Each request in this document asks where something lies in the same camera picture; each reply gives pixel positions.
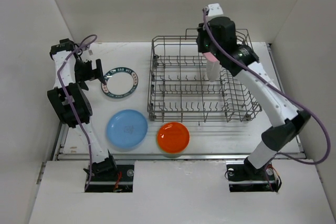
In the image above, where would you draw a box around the blue plate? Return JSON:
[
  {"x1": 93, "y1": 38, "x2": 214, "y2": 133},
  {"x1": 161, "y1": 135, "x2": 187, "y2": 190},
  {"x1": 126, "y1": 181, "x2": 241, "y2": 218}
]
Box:
[{"x1": 106, "y1": 109, "x2": 148, "y2": 151}]

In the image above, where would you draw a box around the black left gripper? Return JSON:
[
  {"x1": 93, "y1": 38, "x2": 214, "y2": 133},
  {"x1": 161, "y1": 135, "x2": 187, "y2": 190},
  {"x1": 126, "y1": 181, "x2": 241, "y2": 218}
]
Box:
[{"x1": 73, "y1": 58, "x2": 105, "y2": 90}]

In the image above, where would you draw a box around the aluminium front rail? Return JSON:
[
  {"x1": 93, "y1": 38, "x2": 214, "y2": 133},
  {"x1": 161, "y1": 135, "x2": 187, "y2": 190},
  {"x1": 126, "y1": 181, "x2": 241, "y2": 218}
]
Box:
[{"x1": 52, "y1": 153, "x2": 308, "y2": 162}]

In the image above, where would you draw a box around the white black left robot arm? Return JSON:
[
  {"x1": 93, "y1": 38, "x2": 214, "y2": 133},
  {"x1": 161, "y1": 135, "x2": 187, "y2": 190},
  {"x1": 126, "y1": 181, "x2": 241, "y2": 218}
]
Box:
[{"x1": 47, "y1": 38, "x2": 118, "y2": 180}]

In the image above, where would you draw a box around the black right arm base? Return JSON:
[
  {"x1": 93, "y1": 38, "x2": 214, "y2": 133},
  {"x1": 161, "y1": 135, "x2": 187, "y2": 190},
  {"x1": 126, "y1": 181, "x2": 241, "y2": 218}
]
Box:
[{"x1": 225, "y1": 163, "x2": 282, "y2": 193}]

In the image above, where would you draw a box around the grey wire dish rack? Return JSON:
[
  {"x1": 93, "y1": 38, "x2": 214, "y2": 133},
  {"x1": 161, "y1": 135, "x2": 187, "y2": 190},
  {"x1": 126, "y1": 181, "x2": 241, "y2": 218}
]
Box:
[{"x1": 147, "y1": 28, "x2": 262, "y2": 123}]

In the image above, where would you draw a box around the white plate dark patterned rim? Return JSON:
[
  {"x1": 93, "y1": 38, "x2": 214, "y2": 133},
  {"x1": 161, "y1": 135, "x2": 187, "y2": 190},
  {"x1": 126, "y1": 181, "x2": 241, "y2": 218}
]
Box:
[{"x1": 101, "y1": 67, "x2": 139, "y2": 99}]

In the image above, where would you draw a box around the white plate orange sunburst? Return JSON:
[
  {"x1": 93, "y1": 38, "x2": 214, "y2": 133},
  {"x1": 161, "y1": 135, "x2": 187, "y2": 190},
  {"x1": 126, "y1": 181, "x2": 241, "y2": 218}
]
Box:
[{"x1": 206, "y1": 60, "x2": 221, "y2": 82}]

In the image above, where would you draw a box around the pink plate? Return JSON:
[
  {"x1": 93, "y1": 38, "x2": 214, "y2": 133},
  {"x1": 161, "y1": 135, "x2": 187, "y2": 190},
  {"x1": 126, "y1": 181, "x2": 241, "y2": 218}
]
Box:
[{"x1": 203, "y1": 52, "x2": 219, "y2": 63}]

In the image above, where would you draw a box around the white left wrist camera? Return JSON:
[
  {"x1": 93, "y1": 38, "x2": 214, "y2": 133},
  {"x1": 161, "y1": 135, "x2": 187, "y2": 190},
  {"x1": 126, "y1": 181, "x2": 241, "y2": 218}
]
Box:
[{"x1": 82, "y1": 46, "x2": 93, "y2": 59}]

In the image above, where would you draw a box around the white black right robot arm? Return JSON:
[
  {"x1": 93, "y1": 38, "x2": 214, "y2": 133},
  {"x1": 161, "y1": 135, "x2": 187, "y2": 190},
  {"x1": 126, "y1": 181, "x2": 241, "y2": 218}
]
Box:
[{"x1": 196, "y1": 16, "x2": 310, "y2": 179}]

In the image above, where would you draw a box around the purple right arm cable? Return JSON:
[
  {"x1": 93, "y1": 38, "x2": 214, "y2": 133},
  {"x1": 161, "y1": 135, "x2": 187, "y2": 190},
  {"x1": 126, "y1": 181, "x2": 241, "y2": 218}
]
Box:
[{"x1": 202, "y1": 8, "x2": 331, "y2": 192}]

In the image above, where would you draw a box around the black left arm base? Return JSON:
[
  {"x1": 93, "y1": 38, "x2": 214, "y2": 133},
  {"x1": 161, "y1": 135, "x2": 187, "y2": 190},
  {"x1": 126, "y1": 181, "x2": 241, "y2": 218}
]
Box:
[{"x1": 85, "y1": 164, "x2": 134, "y2": 193}]

